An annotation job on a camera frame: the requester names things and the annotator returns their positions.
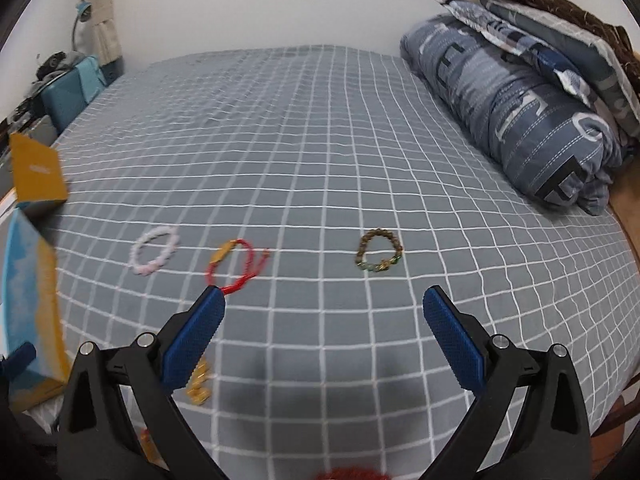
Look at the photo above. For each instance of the folded blue printed quilt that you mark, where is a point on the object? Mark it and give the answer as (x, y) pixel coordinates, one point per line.
(520, 125)

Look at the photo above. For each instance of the brown blanket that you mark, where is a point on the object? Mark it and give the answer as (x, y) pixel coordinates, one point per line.
(575, 12)

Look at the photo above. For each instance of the blue suitcase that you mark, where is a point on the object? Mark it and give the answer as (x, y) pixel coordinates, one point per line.
(70, 95)

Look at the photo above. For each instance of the wooden bed frame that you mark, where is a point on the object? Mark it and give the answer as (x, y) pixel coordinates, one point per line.
(627, 210)

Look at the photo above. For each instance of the yellow and blue jewelry box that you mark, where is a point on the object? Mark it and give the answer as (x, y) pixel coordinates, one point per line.
(42, 310)

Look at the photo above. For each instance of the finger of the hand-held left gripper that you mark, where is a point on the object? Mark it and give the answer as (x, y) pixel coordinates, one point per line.
(20, 356)

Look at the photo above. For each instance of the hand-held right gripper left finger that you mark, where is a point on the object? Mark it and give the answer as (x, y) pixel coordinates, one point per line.
(195, 335)

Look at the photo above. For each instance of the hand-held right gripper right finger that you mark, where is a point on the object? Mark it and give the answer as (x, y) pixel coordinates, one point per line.
(452, 340)

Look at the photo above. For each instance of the blue desk lamp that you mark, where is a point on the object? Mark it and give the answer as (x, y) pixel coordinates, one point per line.
(84, 10)

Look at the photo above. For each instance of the blue patterned pillow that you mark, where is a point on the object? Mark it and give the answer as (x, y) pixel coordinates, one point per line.
(560, 60)

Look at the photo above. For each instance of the grey checked bed sheet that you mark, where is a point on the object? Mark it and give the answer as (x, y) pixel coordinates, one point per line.
(320, 160)

